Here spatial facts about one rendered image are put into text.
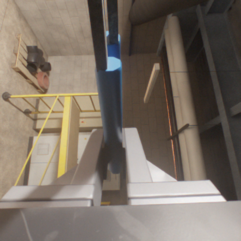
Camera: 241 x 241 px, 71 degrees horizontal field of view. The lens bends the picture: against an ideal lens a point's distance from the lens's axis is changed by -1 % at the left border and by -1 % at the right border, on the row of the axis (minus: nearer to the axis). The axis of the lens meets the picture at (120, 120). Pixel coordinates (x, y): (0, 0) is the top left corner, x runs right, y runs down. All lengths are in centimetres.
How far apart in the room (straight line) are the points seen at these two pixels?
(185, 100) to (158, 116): 139
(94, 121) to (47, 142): 117
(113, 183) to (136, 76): 294
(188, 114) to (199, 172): 102
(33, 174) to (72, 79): 267
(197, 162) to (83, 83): 351
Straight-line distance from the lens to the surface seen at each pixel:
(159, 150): 439
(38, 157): 420
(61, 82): 519
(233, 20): 440
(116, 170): 16
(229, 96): 347
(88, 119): 414
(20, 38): 433
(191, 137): 319
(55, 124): 432
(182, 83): 354
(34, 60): 417
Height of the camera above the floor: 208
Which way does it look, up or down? level
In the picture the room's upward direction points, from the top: 88 degrees clockwise
